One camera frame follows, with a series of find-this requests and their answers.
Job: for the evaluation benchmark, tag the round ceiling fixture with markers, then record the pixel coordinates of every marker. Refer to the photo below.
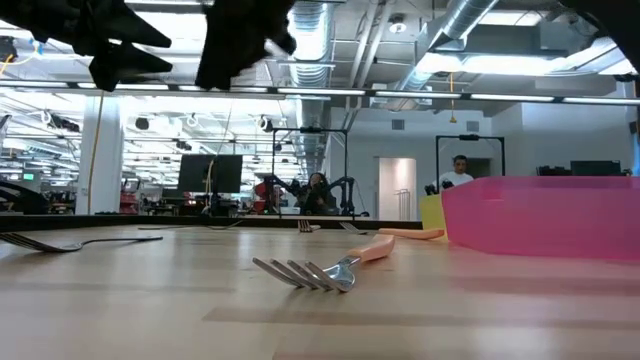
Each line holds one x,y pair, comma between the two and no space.
397,26

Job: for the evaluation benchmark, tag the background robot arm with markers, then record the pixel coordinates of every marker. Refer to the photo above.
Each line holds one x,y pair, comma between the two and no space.
280,186
350,186

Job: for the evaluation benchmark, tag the red translucent plastic bin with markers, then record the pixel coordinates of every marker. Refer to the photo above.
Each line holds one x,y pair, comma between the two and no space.
540,220

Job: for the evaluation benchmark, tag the dark metal fork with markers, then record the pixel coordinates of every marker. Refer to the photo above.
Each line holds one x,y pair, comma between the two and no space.
175,227
70,247

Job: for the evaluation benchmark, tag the black background rig frame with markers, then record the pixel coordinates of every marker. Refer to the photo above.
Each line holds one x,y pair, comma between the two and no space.
470,137
310,130

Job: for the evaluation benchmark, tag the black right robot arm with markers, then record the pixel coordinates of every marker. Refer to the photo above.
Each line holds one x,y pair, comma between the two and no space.
615,20

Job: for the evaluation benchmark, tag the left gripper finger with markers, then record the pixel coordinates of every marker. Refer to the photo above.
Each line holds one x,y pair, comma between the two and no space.
127,27
125,65

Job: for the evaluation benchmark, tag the yellow translucent plastic bin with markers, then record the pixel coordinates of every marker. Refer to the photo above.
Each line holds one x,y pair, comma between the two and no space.
432,215

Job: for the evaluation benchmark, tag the white door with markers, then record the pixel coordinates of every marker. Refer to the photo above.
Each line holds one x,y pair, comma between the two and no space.
397,185

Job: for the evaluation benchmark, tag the white building column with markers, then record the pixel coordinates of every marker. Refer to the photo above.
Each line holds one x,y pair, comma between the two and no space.
107,150

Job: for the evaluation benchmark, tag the ribbed silver ventilation duct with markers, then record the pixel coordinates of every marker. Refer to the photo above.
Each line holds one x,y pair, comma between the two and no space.
310,30

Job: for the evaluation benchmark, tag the person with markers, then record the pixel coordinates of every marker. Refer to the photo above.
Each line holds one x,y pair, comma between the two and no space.
457,172
316,192

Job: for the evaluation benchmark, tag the green exit sign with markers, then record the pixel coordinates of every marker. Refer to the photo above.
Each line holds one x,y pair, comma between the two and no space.
28,176

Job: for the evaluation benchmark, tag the black aluminium table frame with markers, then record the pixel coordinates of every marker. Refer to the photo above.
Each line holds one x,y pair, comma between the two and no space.
50,222

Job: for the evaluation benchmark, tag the black computer monitor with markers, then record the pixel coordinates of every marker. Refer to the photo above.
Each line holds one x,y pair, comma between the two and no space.
205,172
595,168

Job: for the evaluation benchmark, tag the ceiling light track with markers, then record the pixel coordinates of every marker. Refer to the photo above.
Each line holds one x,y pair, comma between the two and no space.
415,95

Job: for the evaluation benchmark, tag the smooth silver ventilation duct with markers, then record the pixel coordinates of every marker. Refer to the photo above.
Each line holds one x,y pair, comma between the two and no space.
467,15

